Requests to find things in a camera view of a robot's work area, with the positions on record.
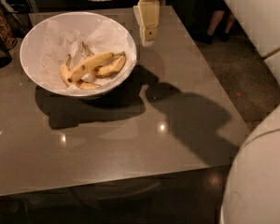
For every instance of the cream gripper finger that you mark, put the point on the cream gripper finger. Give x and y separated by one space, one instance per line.
147 13

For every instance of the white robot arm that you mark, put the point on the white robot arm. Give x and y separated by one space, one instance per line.
252 194

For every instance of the white paper bowl liner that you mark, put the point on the white paper bowl liner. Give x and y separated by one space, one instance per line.
85 59

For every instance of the banana peel right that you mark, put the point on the banana peel right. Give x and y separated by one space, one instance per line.
110 68

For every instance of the banana peel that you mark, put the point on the banana peel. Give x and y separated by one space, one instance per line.
110 68
64 71

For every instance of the white bowl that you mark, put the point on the white bowl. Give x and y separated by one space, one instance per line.
37 62

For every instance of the banana peel left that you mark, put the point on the banana peel left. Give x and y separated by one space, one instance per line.
64 71

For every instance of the person with bare legs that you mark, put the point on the person with bare legs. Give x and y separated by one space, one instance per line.
223 34

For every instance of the patterned container at left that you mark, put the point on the patterned container at left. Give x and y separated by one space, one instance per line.
5 32

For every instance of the black wire basket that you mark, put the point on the black wire basket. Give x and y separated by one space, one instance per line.
17 16

